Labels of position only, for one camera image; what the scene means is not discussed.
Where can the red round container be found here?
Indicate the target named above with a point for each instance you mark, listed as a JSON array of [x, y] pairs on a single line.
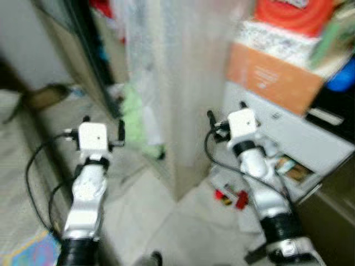
[[294, 19]]

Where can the black item on cabinet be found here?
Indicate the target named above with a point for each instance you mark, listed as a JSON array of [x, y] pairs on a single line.
[[338, 111]]

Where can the green box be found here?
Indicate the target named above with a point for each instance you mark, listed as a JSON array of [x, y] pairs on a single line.
[[335, 33]]

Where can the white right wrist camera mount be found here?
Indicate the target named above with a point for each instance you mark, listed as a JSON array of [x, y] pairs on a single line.
[[242, 124]]

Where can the blue plastic item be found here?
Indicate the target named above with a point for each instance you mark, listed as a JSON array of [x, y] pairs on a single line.
[[344, 77]]

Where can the open cabinet drawer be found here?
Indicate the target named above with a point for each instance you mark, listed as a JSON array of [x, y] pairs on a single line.
[[291, 169]]

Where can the white patterned box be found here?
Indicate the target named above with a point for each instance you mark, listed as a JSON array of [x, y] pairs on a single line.
[[277, 41]]

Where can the white drawer cabinet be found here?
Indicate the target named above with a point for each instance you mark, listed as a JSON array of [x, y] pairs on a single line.
[[310, 138]]

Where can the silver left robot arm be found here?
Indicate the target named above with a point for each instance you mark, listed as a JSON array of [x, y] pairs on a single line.
[[86, 194]]

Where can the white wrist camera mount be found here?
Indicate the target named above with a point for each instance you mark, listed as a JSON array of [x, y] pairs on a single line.
[[242, 124], [92, 137]]

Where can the orange cardboard box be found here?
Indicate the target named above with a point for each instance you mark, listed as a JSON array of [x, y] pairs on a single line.
[[266, 77]]

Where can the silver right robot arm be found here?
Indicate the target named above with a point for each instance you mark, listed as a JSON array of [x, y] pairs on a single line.
[[258, 166]]

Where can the light green cloth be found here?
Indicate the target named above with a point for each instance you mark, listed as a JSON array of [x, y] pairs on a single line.
[[133, 111]]

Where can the red toy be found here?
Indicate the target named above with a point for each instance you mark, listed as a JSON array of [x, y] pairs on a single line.
[[242, 199]]

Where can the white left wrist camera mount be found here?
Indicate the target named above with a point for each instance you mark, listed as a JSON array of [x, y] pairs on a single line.
[[92, 137]]

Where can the beige wardrobe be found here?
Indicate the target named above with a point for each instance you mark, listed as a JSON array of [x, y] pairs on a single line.
[[194, 83]]

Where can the grey left robot leg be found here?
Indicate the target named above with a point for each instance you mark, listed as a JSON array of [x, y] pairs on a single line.
[[145, 260]]

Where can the frosted glass sliding wardrobe door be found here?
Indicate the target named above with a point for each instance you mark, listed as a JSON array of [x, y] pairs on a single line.
[[83, 44]]

